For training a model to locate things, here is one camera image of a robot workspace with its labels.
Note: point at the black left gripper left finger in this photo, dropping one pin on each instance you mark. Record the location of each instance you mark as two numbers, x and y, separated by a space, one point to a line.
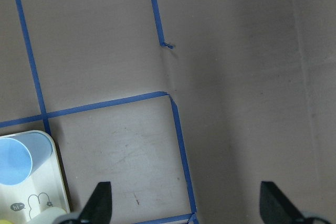
98 208

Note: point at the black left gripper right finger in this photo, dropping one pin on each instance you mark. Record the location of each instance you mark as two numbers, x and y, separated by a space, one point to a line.
275 207

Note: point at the light blue plastic cup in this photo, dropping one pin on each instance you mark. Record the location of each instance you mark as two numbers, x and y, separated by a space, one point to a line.
22 155

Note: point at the yellow plastic cup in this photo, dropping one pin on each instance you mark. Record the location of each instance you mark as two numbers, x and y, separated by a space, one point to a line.
2 221

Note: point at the cream rabbit print tray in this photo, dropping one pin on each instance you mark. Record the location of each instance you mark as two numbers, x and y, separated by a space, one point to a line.
43 190

